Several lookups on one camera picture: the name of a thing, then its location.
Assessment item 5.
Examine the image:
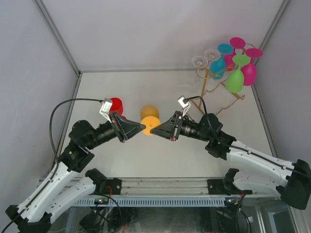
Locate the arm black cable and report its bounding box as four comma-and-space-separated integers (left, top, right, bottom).
0, 98, 103, 231
184, 96, 299, 174

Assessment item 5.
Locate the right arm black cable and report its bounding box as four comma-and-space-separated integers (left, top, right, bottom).
184, 96, 299, 174

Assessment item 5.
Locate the blue wine glass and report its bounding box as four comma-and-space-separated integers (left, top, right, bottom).
210, 43, 234, 80

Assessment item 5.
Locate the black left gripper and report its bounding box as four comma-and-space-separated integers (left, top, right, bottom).
86, 111, 146, 150

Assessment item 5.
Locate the clear wine glass front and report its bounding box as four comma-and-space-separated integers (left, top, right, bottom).
190, 56, 208, 90

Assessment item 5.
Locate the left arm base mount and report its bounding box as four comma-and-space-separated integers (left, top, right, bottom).
91, 178, 122, 196

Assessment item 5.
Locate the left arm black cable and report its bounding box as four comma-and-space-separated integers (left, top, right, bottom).
0, 98, 103, 231

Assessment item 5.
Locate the red wine glass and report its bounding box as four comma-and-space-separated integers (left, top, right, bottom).
109, 97, 126, 119

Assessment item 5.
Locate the magenta wine glass front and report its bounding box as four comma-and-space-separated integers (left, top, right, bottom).
241, 48, 263, 86

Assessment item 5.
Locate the magenta wine glass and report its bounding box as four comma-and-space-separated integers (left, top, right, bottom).
224, 37, 246, 66
241, 48, 263, 86

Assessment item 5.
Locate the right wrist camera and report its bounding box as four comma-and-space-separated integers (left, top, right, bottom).
178, 96, 191, 117

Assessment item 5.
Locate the slotted grey cable duct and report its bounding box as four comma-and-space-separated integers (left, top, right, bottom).
73, 197, 225, 207

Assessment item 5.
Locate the gold wire glass rack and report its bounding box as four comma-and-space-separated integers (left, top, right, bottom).
191, 43, 256, 115

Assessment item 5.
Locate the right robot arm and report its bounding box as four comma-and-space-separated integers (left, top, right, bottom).
151, 111, 311, 210

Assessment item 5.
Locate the clear wine glass rear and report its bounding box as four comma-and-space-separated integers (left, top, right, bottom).
205, 49, 221, 61

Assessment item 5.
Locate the yellow wine glass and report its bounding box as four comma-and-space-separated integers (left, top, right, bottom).
140, 104, 161, 136

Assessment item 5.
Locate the aluminium frame rail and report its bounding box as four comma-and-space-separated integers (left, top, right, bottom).
35, 176, 299, 198

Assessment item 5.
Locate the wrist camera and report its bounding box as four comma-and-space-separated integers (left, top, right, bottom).
178, 96, 191, 117
99, 98, 113, 123

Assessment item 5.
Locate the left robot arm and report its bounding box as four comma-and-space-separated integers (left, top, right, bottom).
5, 112, 146, 233

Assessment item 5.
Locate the magenta wine glass rear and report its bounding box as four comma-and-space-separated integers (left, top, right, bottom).
224, 37, 246, 66

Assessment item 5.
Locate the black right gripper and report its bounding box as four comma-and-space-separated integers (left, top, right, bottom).
150, 112, 210, 143

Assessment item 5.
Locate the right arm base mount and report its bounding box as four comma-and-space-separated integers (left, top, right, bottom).
207, 178, 253, 196

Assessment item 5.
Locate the clear wine glass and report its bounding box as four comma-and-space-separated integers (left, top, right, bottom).
190, 56, 208, 90
205, 49, 221, 61

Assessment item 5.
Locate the green wine glass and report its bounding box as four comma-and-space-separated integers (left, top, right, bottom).
225, 54, 251, 93

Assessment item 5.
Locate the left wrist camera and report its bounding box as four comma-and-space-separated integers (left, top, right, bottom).
99, 98, 113, 123

